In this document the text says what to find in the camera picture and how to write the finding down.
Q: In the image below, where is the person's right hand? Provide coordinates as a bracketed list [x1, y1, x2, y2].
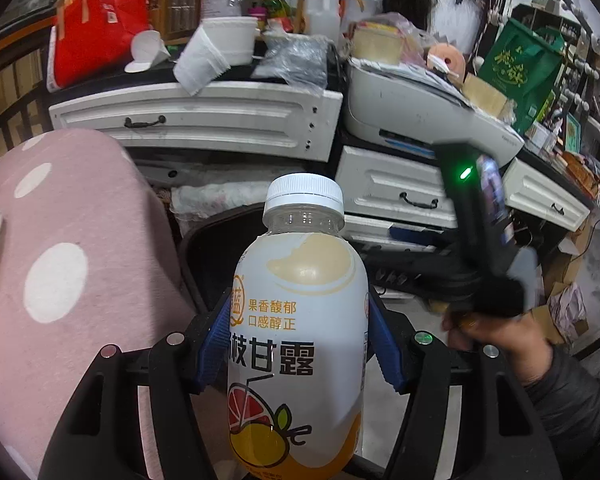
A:
[440, 310, 553, 386]

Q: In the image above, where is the pink tape roll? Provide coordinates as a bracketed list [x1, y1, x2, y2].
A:
[427, 42, 466, 76]

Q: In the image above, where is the white paper bowl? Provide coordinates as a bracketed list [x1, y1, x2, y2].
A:
[202, 16, 258, 66]

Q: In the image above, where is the plastic wrapped cloth bundle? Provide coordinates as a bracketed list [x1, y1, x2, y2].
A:
[170, 182, 276, 236]

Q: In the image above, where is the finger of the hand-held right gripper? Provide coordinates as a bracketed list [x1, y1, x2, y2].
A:
[365, 252, 453, 303]
[389, 226, 461, 263]

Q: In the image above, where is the crumpled white paper cup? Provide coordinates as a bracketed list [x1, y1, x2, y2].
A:
[173, 25, 229, 96]

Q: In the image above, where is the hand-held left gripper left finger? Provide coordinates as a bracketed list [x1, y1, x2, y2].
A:
[37, 287, 233, 480]

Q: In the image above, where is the grey plastic bag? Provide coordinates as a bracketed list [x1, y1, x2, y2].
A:
[252, 30, 328, 93]

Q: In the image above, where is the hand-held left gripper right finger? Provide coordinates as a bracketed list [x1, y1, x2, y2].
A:
[367, 287, 563, 480]

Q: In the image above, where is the white printer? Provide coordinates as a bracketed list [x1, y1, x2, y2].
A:
[342, 55, 526, 168]

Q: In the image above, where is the pink polka-dot cushion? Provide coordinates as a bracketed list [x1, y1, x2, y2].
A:
[0, 129, 221, 480]

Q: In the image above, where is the green shopping bag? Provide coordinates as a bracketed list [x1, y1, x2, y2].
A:
[477, 17, 566, 133]

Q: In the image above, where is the yellow container in plastic bag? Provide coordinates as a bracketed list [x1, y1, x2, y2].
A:
[352, 22, 403, 66]

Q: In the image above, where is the person's right forearm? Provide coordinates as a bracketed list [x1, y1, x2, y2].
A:
[522, 345, 600, 480]

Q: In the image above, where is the clear plastic jug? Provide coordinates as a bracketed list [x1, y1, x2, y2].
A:
[304, 0, 342, 46]

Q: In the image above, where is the open cardboard box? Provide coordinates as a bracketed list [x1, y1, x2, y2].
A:
[530, 280, 588, 346]

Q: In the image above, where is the black trash bin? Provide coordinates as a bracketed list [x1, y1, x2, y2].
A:
[176, 205, 271, 326]

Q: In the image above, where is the red shopping bag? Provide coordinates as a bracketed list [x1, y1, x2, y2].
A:
[50, 0, 153, 91]

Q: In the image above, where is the wide white desk drawer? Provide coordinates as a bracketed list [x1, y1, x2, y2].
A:
[48, 80, 343, 163]

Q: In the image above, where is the brown cardboard block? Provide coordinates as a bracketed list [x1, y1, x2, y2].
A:
[462, 74, 516, 121]

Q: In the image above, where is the white juice bottle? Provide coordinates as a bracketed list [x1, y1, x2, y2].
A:
[227, 174, 370, 480]

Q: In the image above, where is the green yellow bottle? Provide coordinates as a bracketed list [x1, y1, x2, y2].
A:
[260, 0, 293, 23]

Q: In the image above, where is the white paper cone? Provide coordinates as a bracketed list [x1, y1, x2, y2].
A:
[125, 30, 171, 73]

